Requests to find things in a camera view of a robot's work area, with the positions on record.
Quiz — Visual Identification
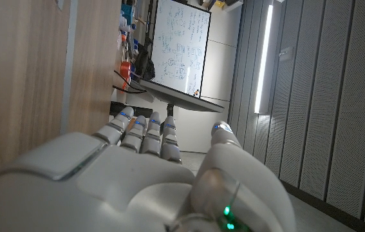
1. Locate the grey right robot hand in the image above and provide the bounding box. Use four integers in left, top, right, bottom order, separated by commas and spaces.
0, 106, 299, 232

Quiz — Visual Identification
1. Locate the computer monitor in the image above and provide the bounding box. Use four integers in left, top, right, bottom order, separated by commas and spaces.
138, 79, 225, 113

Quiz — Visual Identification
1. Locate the orange tape roll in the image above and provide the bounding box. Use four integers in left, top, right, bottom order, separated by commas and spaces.
120, 61, 132, 80

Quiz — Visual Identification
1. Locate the black backpack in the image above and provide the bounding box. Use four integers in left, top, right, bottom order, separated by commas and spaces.
133, 43, 156, 81

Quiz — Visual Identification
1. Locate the whiteboard with writing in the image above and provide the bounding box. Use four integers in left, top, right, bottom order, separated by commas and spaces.
149, 0, 212, 97

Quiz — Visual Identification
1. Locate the long ceiling light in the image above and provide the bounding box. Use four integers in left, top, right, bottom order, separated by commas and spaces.
254, 3, 275, 114

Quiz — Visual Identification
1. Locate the white shelf cabinet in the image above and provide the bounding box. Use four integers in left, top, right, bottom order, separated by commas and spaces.
198, 0, 244, 13

